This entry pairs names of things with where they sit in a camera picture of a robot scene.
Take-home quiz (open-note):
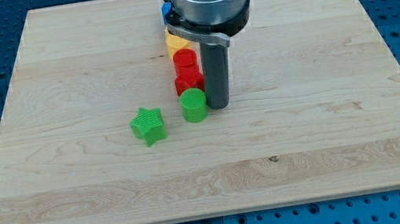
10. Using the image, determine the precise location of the red star block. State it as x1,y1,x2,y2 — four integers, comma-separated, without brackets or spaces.
174,69,205,96

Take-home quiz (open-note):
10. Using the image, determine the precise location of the green star block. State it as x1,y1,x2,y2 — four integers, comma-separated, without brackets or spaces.
130,107,167,147

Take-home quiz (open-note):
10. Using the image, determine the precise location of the green cylinder block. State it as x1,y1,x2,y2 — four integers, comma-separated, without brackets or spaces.
179,88,208,123

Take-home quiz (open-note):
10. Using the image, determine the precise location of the red cylinder block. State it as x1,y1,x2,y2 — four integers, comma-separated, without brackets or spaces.
172,48,199,75

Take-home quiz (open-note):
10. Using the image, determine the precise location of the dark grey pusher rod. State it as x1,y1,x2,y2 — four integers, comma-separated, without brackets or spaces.
200,43,229,109

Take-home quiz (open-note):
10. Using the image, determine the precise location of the yellow block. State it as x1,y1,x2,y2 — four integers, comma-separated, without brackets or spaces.
164,28,193,60

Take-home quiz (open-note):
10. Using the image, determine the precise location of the blue block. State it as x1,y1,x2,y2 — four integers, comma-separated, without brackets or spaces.
161,2,172,24

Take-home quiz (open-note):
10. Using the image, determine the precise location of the wooden board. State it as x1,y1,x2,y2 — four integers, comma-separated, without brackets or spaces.
0,0,400,224

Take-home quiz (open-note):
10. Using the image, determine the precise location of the black clamp ring with lever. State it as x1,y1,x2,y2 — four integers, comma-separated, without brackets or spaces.
162,0,257,57

